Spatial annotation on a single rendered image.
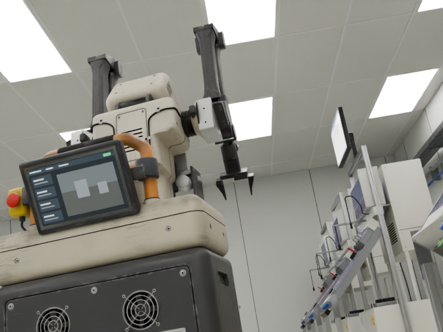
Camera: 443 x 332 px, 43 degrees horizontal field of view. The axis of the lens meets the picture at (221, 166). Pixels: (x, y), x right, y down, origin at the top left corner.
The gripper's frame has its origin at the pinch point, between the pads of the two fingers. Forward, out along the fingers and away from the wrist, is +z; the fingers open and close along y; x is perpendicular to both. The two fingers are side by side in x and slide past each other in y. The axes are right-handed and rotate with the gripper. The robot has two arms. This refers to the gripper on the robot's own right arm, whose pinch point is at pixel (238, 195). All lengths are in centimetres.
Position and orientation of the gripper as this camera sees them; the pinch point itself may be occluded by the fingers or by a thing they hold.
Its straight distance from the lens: 212.4
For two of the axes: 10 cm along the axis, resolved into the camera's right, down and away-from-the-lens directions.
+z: 2.1, 9.6, 2.1
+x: -0.7, 2.2, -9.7
